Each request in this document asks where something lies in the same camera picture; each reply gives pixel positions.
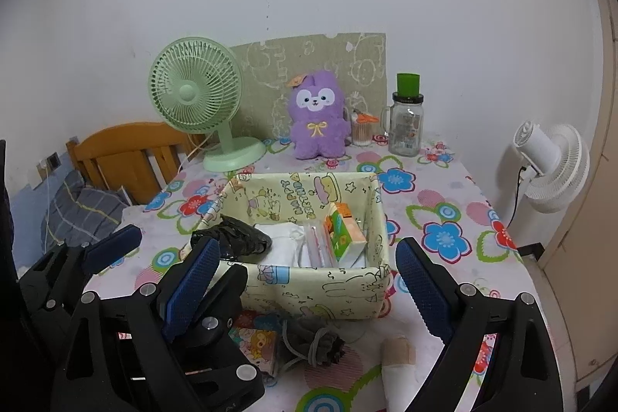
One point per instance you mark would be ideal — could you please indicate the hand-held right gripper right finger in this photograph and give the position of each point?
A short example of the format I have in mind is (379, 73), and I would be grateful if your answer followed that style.
(425, 291)

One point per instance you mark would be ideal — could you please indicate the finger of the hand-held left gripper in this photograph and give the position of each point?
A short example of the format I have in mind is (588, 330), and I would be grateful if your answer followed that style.
(229, 291)
(113, 243)

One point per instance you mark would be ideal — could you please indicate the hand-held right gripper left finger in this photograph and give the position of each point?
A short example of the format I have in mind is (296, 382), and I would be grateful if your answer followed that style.
(190, 286)

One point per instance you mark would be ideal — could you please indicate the cartoon printed packet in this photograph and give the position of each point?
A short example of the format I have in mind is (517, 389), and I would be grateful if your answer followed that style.
(258, 347)

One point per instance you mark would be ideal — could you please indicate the black plastic bag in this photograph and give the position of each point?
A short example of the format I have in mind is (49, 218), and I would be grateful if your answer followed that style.
(241, 238)

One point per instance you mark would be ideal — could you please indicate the yellow printed storage box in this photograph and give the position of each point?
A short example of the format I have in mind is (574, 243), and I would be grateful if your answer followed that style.
(314, 291)

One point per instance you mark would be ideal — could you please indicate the grey cloth bundle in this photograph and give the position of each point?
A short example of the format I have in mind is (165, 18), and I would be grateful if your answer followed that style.
(314, 337)

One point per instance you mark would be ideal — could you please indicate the white beige cloth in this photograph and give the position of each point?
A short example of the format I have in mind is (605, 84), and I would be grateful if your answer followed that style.
(398, 383)

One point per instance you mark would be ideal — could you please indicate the pink packet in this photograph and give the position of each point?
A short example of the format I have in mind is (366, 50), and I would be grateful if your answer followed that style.
(316, 248)

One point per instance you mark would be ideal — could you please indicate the orange green tissue packet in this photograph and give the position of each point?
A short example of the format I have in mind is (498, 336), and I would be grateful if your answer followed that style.
(345, 233)

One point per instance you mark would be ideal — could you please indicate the grey plaid pillow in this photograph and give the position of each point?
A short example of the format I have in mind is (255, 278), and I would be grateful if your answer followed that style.
(87, 209)

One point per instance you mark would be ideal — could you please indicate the floral tablecloth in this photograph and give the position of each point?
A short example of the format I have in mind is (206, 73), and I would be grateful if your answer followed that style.
(434, 209)

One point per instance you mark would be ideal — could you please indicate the wooden headboard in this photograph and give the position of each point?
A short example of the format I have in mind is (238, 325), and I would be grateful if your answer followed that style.
(125, 151)

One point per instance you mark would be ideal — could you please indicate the glass jar mug green lid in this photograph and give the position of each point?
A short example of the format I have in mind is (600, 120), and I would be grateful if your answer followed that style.
(404, 132)

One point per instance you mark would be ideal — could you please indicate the cotton swab container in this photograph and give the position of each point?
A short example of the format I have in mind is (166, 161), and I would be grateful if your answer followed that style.
(362, 134)

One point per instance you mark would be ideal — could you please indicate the green desk fan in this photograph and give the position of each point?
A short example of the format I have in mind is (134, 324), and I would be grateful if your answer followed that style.
(193, 93)

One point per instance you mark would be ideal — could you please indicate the beige door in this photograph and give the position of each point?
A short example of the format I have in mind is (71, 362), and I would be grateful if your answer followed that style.
(594, 248)

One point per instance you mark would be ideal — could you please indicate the purple plush toy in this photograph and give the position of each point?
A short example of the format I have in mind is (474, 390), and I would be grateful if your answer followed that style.
(316, 137)

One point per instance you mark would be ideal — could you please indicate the white standing fan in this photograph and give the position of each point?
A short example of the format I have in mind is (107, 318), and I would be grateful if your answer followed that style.
(555, 170)

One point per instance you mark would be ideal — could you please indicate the green printed board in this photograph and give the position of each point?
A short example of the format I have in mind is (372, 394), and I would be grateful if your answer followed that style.
(357, 59)

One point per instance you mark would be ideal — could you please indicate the dark wall socket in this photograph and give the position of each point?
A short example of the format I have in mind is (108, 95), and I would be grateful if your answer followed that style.
(53, 161)

